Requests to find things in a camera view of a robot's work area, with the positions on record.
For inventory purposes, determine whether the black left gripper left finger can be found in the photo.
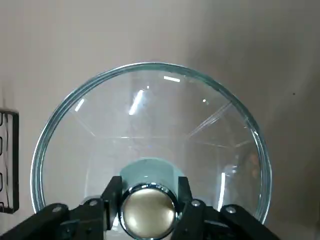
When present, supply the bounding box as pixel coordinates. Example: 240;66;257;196
0;175;123;240

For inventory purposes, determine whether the black wire cup rack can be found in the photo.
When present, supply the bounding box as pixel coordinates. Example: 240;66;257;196
0;107;21;215

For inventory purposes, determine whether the glass pot lid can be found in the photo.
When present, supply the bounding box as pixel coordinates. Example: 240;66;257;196
29;61;274;240

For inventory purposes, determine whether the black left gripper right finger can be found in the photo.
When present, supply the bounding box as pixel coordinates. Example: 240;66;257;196
171;175;280;240

